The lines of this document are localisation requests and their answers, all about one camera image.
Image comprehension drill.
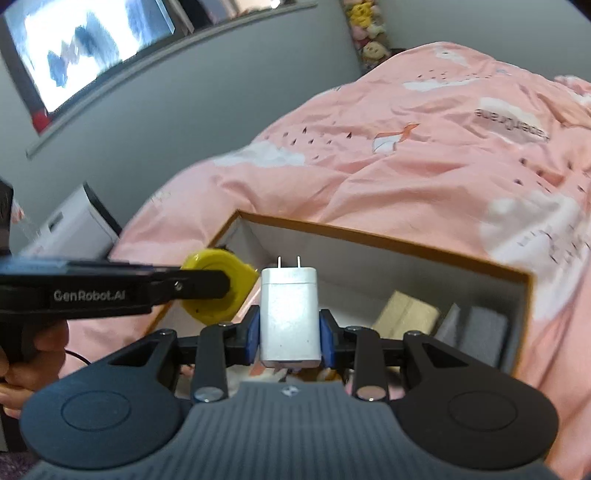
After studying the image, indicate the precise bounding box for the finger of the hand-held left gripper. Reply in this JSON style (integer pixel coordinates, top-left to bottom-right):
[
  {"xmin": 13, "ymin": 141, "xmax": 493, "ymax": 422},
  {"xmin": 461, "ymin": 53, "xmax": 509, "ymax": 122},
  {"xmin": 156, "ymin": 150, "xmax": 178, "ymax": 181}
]
[{"xmin": 151, "ymin": 269, "xmax": 232, "ymax": 308}]

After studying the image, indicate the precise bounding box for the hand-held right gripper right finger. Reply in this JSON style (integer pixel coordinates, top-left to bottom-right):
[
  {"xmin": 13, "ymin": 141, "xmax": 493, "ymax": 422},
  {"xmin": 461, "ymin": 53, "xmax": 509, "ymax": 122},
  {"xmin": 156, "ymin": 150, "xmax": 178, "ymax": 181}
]
[{"xmin": 318, "ymin": 308, "xmax": 467, "ymax": 401}]

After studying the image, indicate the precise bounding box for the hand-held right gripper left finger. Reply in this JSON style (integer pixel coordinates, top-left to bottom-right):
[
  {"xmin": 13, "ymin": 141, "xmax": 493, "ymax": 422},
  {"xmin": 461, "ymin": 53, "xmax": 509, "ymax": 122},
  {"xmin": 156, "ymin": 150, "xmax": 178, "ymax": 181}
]
[{"xmin": 108, "ymin": 305, "xmax": 262, "ymax": 402}]

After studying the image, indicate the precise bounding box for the yellow tape measure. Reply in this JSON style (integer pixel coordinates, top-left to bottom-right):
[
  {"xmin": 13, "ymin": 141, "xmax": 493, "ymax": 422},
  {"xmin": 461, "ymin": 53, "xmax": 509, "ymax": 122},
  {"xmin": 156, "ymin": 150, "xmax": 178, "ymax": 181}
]
[{"xmin": 180, "ymin": 248, "xmax": 260, "ymax": 324}]

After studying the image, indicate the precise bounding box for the white charger plug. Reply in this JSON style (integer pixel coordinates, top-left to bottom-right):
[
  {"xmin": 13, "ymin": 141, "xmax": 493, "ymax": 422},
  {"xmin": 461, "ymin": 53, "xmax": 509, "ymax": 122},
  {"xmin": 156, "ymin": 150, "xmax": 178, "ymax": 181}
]
[{"xmin": 261, "ymin": 255, "xmax": 321, "ymax": 369}]

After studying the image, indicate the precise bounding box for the orange cardboard box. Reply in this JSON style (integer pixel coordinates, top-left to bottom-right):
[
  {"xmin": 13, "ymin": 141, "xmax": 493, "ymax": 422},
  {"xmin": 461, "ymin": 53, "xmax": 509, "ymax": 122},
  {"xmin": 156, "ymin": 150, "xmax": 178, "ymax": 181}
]
[{"xmin": 145, "ymin": 210, "xmax": 534, "ymax": 377}]

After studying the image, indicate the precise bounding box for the beige box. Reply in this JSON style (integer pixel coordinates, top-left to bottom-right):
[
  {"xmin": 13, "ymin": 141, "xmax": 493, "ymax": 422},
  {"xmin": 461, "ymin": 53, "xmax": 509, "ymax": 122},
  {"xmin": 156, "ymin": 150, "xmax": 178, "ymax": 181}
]
[{"xmin": 372, "ymin": 291, "xmax": 441, "ymax": 344}]

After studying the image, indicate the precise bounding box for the grey box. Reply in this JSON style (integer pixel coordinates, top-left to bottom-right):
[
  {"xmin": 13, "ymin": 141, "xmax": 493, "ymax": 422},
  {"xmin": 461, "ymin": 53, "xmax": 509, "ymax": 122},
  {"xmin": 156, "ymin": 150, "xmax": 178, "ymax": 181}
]
[{"xmin": 434, "ymin": 302, "xmax": 511, "ymax": 367}]

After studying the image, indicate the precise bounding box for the person's left hand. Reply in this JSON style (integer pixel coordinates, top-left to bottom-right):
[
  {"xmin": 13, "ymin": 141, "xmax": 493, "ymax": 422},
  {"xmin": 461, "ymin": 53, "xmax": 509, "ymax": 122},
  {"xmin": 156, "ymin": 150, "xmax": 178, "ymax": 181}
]
[{"xmin": 0, "ymin": 318, "xmax": 70, "ymax": 418}]

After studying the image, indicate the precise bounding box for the white air purifier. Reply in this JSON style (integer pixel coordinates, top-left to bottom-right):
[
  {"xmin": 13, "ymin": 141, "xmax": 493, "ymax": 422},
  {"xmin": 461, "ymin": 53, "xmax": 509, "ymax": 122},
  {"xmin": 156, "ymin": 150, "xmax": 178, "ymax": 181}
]
[{"xmin": 18, "ymin": 184, "xmax": 122, "ymax": 259}]

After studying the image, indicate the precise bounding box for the pink printed blanket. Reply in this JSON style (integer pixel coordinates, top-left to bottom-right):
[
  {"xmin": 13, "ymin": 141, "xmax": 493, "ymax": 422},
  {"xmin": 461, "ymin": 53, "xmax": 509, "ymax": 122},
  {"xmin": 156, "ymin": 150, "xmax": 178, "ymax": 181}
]
[{"xmin": 60, "ymin": 41, "xmax": 591, "ymax": 480}]

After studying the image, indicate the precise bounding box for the pile of plush toys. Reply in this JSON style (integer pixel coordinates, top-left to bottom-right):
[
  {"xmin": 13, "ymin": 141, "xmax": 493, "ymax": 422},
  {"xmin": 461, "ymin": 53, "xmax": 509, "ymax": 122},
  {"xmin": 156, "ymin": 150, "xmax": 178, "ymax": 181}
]
[{"xmin": 344, "ymin": 0, "xmax": 391, "ymax": 72}]

